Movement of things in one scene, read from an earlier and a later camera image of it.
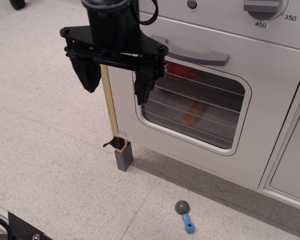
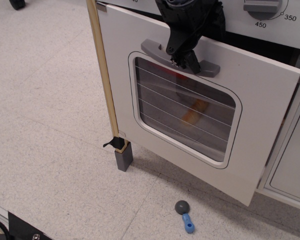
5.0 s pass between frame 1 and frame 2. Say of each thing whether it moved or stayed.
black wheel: stayed
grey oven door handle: moved
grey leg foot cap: stayed
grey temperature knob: stayed
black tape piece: stayed
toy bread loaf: stayed
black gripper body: moved
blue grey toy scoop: stayed
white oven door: moved
